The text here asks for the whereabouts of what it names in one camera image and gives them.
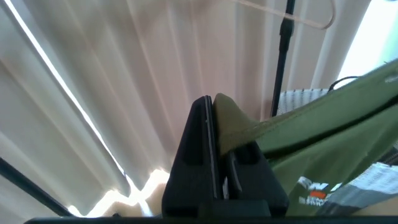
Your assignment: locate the pink clothes hanger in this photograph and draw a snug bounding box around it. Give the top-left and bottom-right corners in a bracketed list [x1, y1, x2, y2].
[231, 0, 337, 30]

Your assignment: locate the beige curtain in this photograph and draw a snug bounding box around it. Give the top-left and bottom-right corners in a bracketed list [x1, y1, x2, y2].
[0, 0, 373, 218]

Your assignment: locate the green printed shirt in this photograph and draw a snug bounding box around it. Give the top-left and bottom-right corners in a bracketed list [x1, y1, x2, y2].
[213, 57, 398, 218]

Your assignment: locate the white laundry basket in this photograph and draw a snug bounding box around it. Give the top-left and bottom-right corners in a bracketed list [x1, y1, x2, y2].
[276, 76, 360, 116]

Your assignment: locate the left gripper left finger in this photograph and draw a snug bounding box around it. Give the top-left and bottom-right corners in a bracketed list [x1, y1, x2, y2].
[161, 94, 223, 218]

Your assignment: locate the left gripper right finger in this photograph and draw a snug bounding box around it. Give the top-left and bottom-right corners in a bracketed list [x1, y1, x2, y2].
[221, 141, 290, 218]

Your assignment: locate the black clothes rack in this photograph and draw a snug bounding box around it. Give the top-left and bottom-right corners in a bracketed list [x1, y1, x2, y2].
[0, 0, 296, 217]

